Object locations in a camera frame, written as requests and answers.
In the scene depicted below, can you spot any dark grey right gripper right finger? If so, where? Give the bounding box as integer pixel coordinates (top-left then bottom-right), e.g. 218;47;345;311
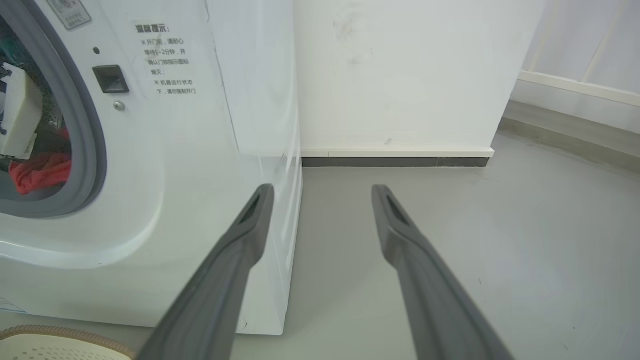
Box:
371;184;515;360

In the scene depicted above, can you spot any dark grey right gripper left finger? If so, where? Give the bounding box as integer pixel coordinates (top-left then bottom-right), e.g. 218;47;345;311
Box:
137;183;275;360

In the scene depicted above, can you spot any white front-load washing machine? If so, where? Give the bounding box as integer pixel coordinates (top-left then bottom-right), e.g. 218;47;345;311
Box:
0;0;304;336

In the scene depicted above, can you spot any white laundry basket tan rim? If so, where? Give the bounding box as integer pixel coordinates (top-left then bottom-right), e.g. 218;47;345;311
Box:
0;325;135;360

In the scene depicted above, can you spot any white and grey baseboard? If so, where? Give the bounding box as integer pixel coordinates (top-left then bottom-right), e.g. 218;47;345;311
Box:
301;147;496;168

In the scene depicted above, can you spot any grey rubber door gasket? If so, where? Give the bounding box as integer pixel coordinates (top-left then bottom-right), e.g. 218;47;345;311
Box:
0;0;108;219

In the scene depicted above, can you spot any red garment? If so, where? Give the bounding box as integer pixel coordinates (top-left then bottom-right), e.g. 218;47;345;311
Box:
9;152;73;196

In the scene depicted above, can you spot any small label sticker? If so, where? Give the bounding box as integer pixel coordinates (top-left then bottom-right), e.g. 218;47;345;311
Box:
46;0;92;31

